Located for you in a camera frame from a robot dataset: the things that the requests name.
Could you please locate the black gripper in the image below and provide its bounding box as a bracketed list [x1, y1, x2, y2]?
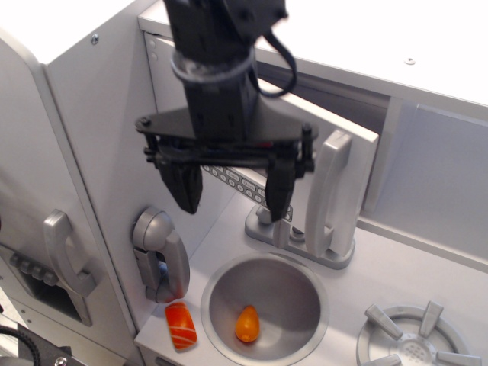
[135, 56, 313, 222]

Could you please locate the grey fridge door handle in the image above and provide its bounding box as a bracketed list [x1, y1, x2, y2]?
[43, 209, 96, 297]

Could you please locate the silver toy sink bowl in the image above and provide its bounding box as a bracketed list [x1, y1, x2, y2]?
[201, 252, 329, 365]

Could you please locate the salmon sushi toy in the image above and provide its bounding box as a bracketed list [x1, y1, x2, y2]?
[165, 302, 197, 351]

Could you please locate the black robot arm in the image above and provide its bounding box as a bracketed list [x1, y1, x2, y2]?
[136, 1, 318, 221]

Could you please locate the grey toy faucet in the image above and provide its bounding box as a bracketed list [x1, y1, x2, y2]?
[245, 205, 355, 270]

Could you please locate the grey toy phone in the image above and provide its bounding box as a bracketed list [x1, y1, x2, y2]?
[132, 207, 190, 303]

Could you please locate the white toy kitchen cabinet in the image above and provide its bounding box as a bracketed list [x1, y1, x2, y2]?
[1, 1, 487, 365]

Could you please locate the grey ice dispenser panel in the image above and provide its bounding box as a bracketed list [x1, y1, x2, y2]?
[1, 245, 92, 326]

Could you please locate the orange toy fruit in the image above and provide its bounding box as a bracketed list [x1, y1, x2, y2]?
[234, 305, 260, 343]

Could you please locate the white toy microwave door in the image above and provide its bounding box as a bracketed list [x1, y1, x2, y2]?
[201, 74, 380, 223]

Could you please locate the grey toy stove burner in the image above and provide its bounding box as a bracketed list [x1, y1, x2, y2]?
[356, 301, 483, 365]

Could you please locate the black braided cable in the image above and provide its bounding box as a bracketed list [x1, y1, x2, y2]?
[0, 326, 41, 366]

